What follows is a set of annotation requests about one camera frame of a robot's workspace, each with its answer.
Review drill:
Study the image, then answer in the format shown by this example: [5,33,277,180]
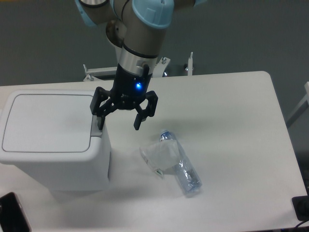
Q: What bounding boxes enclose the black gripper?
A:
[90,63,158,131]

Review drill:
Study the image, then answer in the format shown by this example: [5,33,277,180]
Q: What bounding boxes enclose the white push-button trash can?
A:
[0,89,111,191]

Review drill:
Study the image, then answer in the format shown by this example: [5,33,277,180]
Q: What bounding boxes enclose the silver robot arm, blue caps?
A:
[75,0,203,130]

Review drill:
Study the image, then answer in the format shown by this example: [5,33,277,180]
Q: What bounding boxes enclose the crumpled clear plastic bag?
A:
[139,140,181,178]

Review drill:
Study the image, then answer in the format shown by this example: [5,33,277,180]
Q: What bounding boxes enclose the clear plastic water bottle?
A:
[159,130,202,197]

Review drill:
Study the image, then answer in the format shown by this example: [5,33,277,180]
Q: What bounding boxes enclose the black phone with case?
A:
[0,192,31,232]

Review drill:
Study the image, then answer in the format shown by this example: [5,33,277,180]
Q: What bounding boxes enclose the white metal mounting frame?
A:
[83,51,195,82]

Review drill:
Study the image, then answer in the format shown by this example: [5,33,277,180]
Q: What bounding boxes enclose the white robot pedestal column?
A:
[106,19,126,62]

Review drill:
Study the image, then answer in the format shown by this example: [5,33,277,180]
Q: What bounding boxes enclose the white table leg frame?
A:
[286,82,309,128]

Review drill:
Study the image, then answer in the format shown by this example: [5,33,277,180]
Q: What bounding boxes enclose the black device with cable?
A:
[292,195,309,229]

